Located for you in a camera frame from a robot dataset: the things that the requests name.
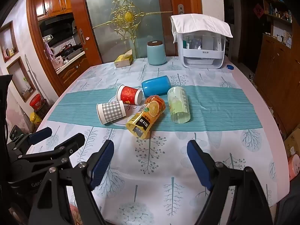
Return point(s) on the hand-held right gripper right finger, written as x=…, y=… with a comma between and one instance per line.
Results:
x=199, y=166

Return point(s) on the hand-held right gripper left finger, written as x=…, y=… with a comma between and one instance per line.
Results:
x=102, y=163

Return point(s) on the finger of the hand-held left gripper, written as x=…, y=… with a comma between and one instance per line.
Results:
x=41, y=134
x=70, y=144

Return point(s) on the grey checked paper cup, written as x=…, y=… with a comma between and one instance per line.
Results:
x=112, y=111

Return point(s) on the orange fruit print plastic cup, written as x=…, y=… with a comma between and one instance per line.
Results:
x=145, y=118

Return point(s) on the clear green print plastic cup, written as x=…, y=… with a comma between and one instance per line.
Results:
x=179, y=105

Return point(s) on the red patterned paper cup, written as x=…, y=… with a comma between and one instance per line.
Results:
x=129, y=94

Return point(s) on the blue plastic cup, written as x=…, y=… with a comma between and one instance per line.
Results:
x=155, y=86

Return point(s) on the yellow jar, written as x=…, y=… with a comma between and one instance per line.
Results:
x=35, y=118

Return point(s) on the dark round container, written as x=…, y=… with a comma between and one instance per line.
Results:
x=42, y=112

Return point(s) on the red round tin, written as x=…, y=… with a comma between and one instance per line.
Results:
x=37, y=102

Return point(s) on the tree print tablecloth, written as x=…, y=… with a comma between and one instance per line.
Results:
x=154, y=171

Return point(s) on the teal striped table runner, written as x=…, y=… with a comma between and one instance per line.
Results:
x=215, y=112

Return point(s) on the white round printed mat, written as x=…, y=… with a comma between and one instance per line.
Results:
x=128, y=107

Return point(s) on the wooden kitchen base cabinet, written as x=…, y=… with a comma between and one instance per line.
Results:
x=70, y=72

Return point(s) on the pink hanging towel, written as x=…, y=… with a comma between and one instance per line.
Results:
x=49, y=51

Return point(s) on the pink plastic container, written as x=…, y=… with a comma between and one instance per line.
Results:
x=294, y=167

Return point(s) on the cardboard box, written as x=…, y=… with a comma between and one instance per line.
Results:
x=293, y=143

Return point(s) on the yellow tissue box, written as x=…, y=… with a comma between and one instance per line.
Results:
x=123, y=60

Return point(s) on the blue bottle cap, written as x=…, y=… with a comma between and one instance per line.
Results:
x=230, y=67

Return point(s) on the black range hood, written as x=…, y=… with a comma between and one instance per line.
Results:
x=57, y=29

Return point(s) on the white plastic storage box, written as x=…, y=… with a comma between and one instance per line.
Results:
x=201, y=55

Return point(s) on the wooden sideboard cabinet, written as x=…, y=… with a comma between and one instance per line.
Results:
x=276, y=79

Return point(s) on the light blue canister brown lid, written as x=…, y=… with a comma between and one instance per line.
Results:
x=156, y=54

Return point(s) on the frosted glass door gold ornament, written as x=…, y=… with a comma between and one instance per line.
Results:
x=105, y=28

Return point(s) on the white folded cloth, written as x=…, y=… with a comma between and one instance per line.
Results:
x=201, y=24

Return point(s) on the wooden framed wall niche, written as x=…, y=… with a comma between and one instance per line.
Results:
x=22, y=79
x=9, y=42

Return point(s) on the wooden kitchen wall cabinets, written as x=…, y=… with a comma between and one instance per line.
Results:
x=52, y=2

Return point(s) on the wooden wall shelf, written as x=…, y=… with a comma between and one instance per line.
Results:
x=277, y=16

